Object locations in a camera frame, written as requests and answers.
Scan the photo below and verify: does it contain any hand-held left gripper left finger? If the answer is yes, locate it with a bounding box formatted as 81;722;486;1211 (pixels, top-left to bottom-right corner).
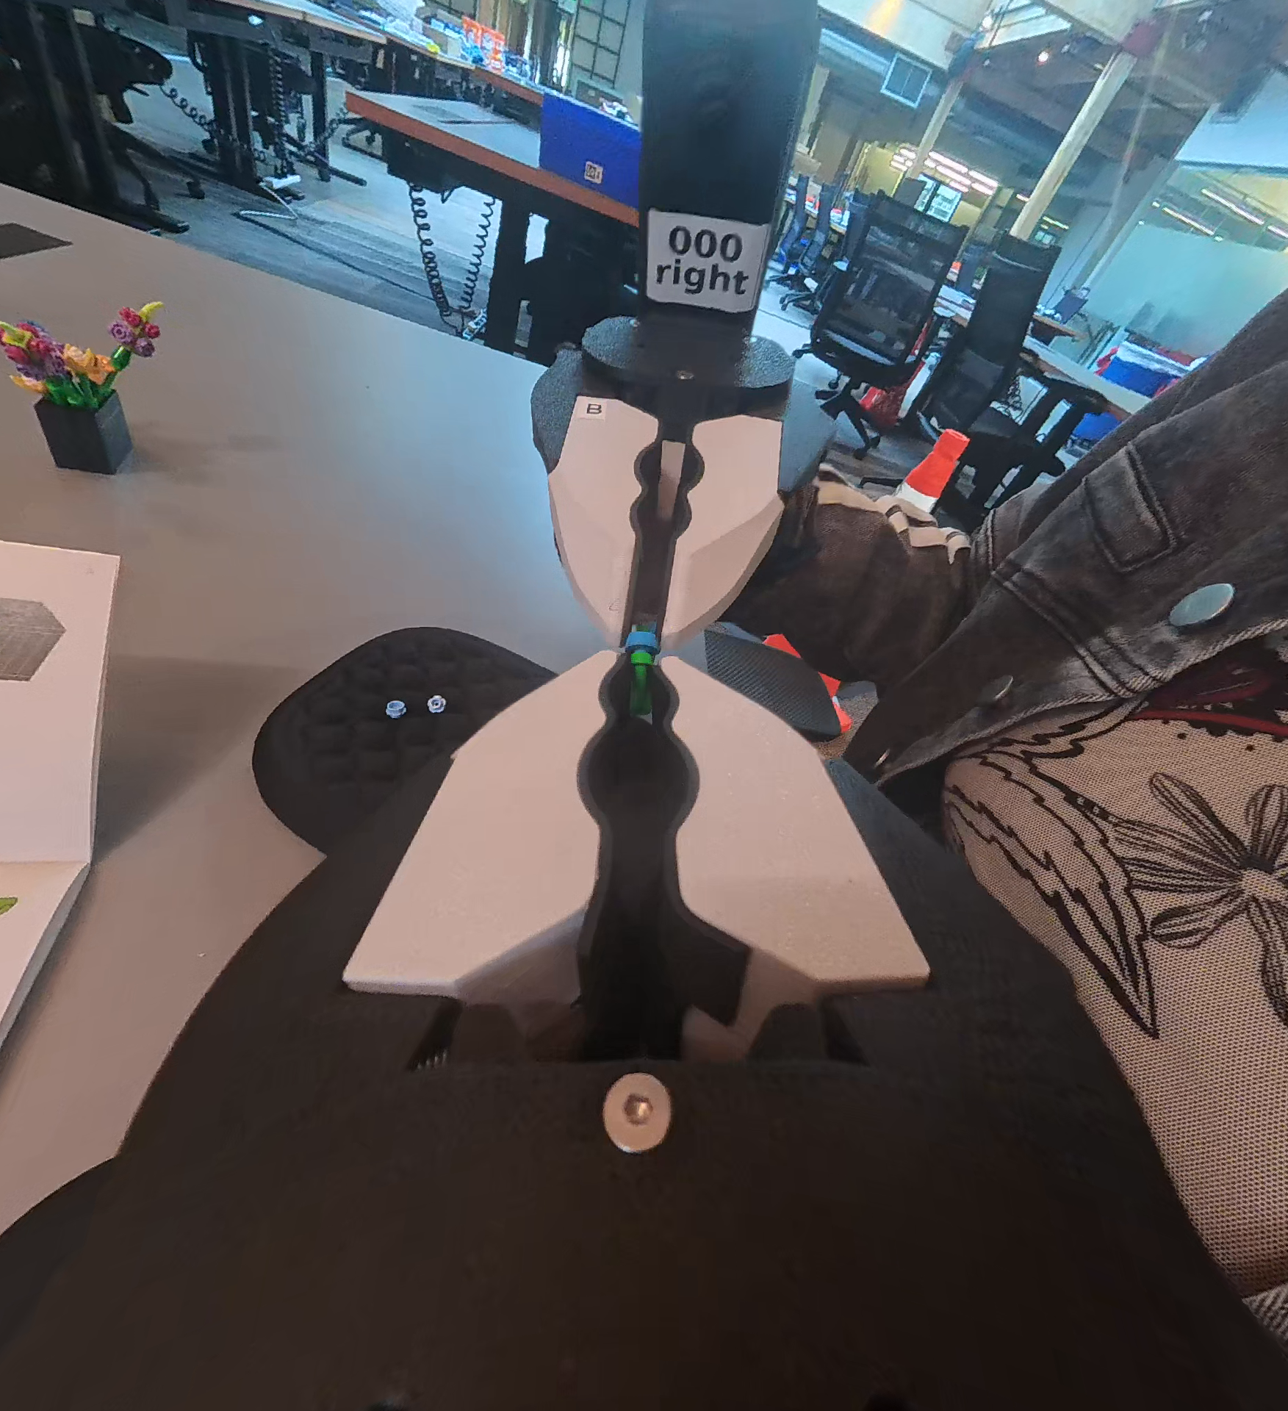
342;651;628;1010

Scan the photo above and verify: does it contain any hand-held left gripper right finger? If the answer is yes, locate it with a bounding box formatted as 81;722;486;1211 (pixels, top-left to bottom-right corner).
655;656;933;1047

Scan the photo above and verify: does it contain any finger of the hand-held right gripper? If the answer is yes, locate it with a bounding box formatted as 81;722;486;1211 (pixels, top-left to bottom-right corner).
545;392;661;654
655;414;788;654

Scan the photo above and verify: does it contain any lego instruction booklet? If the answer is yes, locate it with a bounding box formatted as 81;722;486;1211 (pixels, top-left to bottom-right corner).
0;533;123;1179

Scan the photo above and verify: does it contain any lego flower bouquet model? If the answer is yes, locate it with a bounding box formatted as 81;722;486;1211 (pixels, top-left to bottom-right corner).
0;300;167;478

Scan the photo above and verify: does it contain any blue storage box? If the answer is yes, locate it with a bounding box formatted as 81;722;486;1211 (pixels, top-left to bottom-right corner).
538;91;644;214

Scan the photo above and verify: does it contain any black padded wrist rest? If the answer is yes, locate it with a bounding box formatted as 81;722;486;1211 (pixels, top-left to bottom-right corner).
250;626;560;865

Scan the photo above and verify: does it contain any orange white traffic cone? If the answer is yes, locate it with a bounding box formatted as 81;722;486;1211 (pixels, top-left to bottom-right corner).
763;632;856;737
895;429;972;522

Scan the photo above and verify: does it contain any black office chair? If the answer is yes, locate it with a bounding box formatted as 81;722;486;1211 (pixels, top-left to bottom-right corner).
809;190;972;463
924;235;1065;533
0;9;179;236

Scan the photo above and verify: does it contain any wooden edged office desk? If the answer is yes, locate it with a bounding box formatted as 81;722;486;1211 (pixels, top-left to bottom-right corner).
343;88;644;356

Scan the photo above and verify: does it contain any floral print shirt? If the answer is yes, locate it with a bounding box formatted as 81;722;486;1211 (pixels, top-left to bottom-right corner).
939;633;1288;1300

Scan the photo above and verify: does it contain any black coiled cable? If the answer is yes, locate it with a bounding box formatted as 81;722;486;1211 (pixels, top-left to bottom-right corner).
406;181;458;332

